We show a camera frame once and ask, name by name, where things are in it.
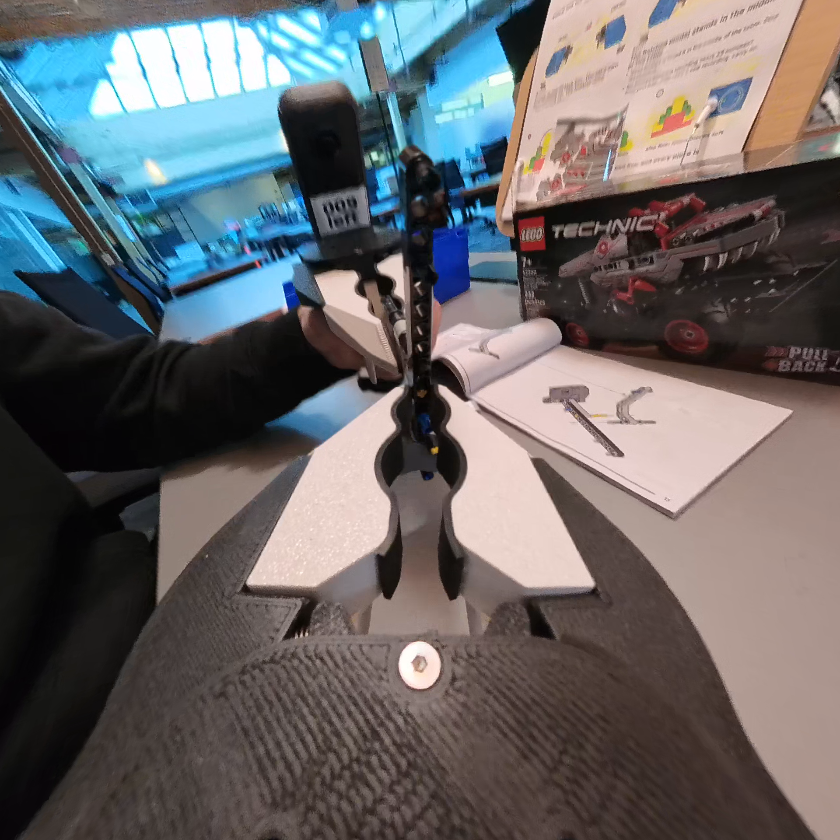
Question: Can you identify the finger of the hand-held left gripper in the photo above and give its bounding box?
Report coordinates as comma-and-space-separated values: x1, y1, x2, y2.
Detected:
320, 282, 404, 385

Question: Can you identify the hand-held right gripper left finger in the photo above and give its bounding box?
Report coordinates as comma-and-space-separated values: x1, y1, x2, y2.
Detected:
243, 383, 408, 636

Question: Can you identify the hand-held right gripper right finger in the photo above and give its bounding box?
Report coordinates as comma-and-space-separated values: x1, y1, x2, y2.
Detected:
434, 385, 597, 636

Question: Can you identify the long black toy beam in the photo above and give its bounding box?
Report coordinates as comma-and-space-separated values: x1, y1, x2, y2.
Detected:
395, 144, 450, 408

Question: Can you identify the white instruction booklet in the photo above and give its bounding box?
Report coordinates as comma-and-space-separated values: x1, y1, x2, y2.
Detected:
430, 318, 794, 519

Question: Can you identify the person's left forearm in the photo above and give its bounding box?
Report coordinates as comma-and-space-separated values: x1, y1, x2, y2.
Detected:
0, 289, 358, 473

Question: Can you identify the person's left hand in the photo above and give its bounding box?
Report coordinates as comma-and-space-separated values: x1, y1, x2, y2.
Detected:
297, 304, 370, 373

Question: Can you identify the sign on pole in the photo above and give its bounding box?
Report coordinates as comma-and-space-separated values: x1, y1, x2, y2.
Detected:
357, 36, 395, 132

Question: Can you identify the blue plastic bin with tag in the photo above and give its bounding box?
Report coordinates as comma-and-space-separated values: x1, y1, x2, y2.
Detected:
430, 226, 471, 304

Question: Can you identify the black monitor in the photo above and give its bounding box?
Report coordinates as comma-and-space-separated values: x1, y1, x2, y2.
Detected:
495, 0, 552, 80

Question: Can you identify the person's body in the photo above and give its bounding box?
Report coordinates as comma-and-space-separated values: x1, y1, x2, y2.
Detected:
0, 394, 161, 821

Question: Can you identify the dark blue office chair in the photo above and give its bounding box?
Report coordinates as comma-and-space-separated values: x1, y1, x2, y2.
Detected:
13, 266, 165, 336

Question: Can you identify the black toy set box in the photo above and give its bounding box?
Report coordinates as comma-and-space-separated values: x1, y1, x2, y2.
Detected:
512, 154, 840, 385

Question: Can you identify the printed instruction poster board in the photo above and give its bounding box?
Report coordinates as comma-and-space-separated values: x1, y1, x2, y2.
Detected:
495, 0, 840, 237

